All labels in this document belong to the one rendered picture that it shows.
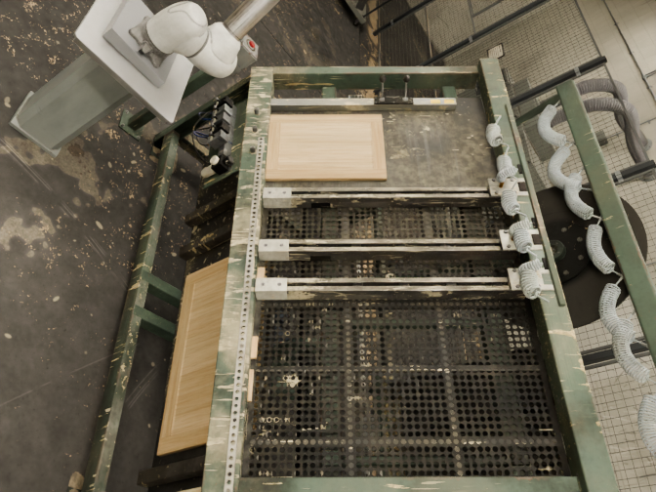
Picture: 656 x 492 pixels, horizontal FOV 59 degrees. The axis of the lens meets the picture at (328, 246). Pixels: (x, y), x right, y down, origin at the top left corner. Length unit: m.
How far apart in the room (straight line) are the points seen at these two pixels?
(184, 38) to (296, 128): 0.73
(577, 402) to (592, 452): 0.17
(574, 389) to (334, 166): 1.40
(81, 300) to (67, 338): 0.20
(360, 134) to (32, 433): 1.94
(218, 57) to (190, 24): 0.20
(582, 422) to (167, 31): 2.13
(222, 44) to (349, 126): 0.75
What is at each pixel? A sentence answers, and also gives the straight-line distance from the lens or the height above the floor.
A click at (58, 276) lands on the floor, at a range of 2.91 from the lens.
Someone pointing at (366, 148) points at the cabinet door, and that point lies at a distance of 2.85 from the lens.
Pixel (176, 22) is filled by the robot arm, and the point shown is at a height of 1.00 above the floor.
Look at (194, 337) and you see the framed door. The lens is 2.78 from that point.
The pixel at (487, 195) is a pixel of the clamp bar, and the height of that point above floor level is 1.73.
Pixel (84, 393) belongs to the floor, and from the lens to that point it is 2.83.
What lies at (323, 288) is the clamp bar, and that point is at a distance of 2.28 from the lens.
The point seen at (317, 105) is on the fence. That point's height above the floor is 1.10.
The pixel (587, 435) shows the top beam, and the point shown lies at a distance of 2.18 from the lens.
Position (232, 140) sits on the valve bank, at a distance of 2.94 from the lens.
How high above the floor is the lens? 2.28
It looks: 28 degrees down
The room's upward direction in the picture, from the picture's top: 67 degrees clockwise
